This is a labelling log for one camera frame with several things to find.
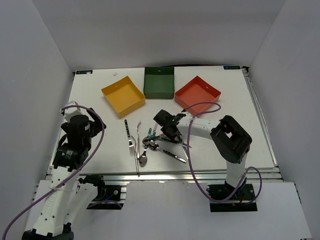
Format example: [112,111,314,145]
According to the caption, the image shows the spoon with pink handle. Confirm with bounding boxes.
[142,135,164,148]

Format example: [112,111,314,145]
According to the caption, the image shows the spoon with dark handle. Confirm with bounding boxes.
[148,142,187,164]

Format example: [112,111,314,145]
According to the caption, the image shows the spoon with green handle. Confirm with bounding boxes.
[139,128,152,167]

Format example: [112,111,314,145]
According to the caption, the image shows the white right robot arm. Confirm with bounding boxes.
[153,109,253,200]

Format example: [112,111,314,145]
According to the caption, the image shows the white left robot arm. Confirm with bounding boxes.
[22,105,106,240]

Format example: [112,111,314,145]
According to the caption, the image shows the red square container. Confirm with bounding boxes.
[174,75,221,116]

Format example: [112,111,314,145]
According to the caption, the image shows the dark green square container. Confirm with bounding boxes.
[143,66,175,100]

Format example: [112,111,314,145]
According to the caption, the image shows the yellow square container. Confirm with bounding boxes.
[101,76,146,118]

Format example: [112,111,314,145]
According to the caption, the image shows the blue label sticker left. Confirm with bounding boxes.
[75,70,93,75]

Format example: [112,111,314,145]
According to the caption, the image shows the blue label sticker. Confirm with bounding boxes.
[75,70,93,75]
[223,65,241,70]

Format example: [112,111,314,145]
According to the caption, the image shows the blue label sticker right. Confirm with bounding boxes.
[223,65,241,70]

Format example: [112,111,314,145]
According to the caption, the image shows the knife with pink handle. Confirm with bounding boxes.
[152,123,158,136]

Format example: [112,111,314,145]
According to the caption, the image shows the knife with green handle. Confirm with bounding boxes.
[156,137,187,147]

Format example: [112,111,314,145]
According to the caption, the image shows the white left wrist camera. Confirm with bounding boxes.
[60,100,83,122]

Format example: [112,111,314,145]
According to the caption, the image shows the knife with dark handle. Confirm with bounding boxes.
[180,140,189,160]

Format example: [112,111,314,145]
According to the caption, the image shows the fork with pink handle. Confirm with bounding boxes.
[136,121,142,163]

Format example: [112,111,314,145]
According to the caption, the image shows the fork with dark handle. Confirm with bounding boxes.
[124,119,135,156]

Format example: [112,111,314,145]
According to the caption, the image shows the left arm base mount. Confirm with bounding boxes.
[78,174,124,210]

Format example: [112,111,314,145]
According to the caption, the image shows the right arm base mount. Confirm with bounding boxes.
[206,183,258,213]

